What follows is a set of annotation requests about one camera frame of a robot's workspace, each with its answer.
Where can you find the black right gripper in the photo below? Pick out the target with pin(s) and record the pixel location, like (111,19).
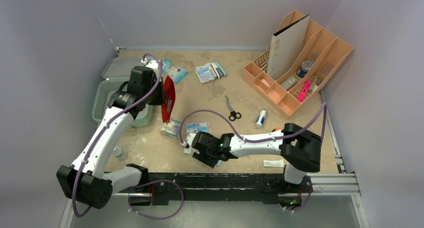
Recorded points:
(199,145)

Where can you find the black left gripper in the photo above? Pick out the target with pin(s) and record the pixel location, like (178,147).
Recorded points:
(161,99)

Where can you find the red first aid pouch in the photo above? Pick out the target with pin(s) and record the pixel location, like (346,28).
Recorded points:
(170,92)

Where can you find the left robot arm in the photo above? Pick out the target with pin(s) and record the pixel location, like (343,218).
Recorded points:
(85,180)

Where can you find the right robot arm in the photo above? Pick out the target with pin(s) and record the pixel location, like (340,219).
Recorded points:
(300,147)

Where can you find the clear zip bag of pads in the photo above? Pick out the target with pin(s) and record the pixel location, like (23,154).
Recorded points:
(197,127)

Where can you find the blue white wipes packet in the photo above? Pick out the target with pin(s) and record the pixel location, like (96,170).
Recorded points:
(173,71)

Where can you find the green white mask packet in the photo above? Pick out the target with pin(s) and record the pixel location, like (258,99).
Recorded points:
(171,128)

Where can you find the white blue bandage roll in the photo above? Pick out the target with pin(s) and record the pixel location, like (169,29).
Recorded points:
(260,118)

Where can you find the white gauze dressing packet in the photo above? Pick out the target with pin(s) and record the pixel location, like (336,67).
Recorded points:
(206,73)

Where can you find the white strip packet front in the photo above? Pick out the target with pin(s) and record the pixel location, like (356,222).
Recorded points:
(273,163)

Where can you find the brown bottle orange cap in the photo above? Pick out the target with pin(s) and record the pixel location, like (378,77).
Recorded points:
(277,129)

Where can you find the pink eraser in organizer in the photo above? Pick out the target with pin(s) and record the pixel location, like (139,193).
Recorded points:
(264,84)

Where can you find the grey box in organizer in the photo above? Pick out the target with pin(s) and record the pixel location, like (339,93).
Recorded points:
(289,83)

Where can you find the pink marker in organizer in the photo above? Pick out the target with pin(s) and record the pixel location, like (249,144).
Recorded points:
(304,90)

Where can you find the white folder in organizer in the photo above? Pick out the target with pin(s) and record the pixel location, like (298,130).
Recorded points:
(286,45)

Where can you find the pink desk organizer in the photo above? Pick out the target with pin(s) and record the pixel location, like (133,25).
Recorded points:
(301,60)

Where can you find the black handled medical scissors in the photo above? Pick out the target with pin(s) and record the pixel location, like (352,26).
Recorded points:
(233,115)

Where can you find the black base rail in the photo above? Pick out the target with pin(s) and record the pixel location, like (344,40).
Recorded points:
(267,188)

